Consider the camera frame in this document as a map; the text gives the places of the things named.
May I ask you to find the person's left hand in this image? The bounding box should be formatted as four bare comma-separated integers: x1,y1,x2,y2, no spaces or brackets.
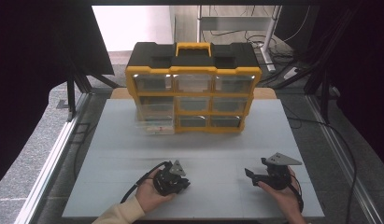
135,169,178,215

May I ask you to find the metal frame rail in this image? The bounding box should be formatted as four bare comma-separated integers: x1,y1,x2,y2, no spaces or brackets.
13,92,92,224
306,93,384,224

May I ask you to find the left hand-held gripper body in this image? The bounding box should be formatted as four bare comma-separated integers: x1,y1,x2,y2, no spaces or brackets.
152,160,187,197

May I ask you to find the white metal desk frame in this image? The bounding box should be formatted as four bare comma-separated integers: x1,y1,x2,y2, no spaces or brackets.
197,5,282,73

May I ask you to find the person's right hand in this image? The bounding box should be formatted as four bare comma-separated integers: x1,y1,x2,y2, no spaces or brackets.
257,166,304,220

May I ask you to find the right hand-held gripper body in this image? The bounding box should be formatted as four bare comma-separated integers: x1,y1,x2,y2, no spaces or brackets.
261,152,304,190

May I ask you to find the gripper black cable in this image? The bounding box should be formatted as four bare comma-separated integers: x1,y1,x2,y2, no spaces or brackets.
287,173,306,214
120,161,169,203

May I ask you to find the black floor cable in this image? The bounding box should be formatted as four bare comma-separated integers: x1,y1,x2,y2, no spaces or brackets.
286,105,358,224

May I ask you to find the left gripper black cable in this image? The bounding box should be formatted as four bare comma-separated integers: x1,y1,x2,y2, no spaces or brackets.
120,161,169,203

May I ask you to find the black curtain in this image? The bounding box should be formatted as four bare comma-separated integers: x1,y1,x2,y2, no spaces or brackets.
0,0,115,189
310,0,384,171

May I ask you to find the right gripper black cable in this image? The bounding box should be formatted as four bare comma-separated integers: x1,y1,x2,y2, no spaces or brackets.
287,173,306,214

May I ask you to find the clear plastic drawer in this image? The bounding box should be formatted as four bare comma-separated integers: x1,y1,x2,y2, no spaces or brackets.
135,116,176,135

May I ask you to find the white power strip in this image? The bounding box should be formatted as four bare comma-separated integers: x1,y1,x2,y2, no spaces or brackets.
282,66,299,80

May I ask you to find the yellow black drawer organizer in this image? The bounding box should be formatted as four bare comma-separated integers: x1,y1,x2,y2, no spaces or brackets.
124,41,263,135

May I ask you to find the black metal stand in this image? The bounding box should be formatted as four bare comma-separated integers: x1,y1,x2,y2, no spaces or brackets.
57,60,121,123
275,59,334,125

